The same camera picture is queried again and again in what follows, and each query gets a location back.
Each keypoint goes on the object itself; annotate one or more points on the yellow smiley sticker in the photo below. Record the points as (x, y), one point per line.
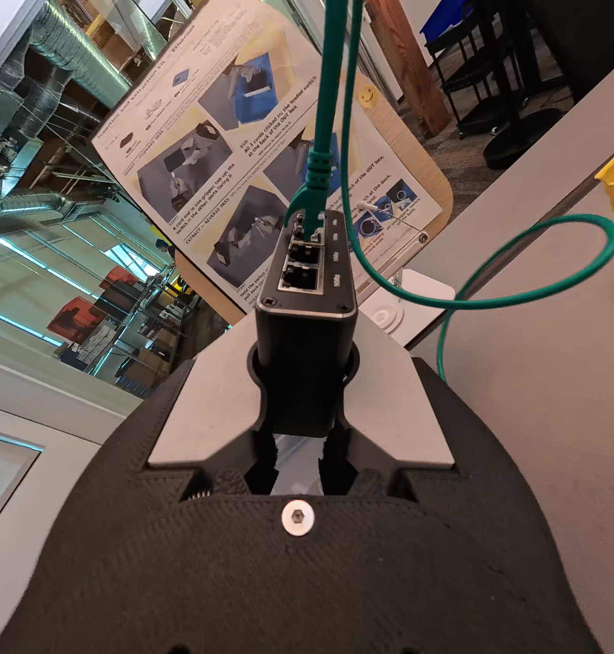
(368, 96)

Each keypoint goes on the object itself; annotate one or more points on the black shelf rack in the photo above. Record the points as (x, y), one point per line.
(470, 81)

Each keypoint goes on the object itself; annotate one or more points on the black ethernet splitter box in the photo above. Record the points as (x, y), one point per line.
(302, 368)

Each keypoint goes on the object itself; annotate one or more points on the black pole stand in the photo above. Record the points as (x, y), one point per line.
(521, 143)

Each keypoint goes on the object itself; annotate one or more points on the large grid window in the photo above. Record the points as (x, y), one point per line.
(31, 286)

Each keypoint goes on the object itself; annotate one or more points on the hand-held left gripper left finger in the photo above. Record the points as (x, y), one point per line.
(205, 408)

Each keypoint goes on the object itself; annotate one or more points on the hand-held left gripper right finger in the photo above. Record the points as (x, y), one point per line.
(394, 408)

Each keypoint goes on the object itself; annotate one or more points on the silver air duct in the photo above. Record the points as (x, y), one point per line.
(77, 51)

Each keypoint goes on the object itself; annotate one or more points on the instruction sheet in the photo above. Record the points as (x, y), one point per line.
(194, 127)

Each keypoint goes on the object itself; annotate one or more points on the blue plastic bin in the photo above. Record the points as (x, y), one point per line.
(450, 20)

